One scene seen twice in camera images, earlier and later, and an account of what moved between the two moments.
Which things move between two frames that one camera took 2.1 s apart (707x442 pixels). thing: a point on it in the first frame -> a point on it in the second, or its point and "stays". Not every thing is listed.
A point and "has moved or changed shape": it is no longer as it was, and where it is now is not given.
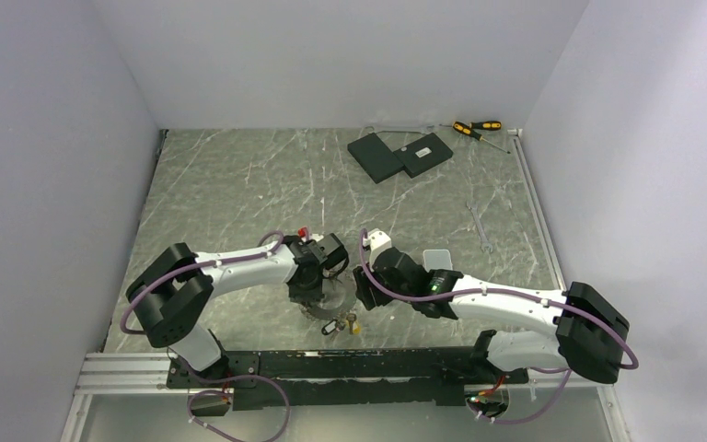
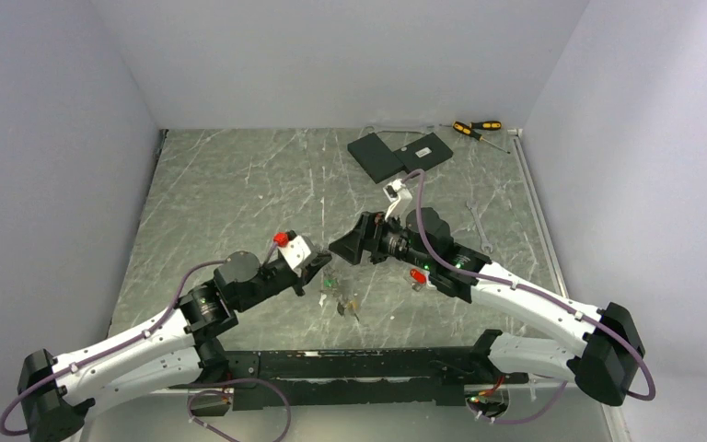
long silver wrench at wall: (370, 130) stays
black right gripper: (364, 291) -> (371, 229)
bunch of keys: (340, 296) has moved or changed shape
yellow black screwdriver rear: (489, 125) stays
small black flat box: (423, 155) stays
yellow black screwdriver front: (466, 130) stays
